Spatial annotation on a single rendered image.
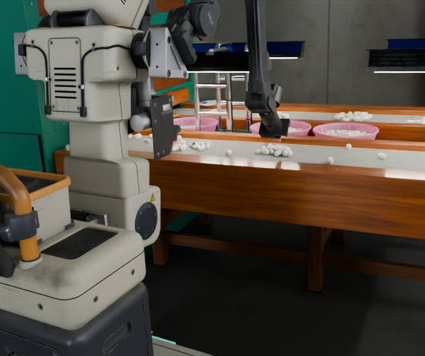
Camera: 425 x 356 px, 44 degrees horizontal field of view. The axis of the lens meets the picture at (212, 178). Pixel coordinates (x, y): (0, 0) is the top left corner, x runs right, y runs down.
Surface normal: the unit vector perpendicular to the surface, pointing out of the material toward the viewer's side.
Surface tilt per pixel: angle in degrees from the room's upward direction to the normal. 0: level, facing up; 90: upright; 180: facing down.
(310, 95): 90
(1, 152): 90
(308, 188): 90
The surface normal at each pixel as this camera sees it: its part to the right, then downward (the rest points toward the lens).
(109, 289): 0.88, 0.11
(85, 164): -0.47, 0.15
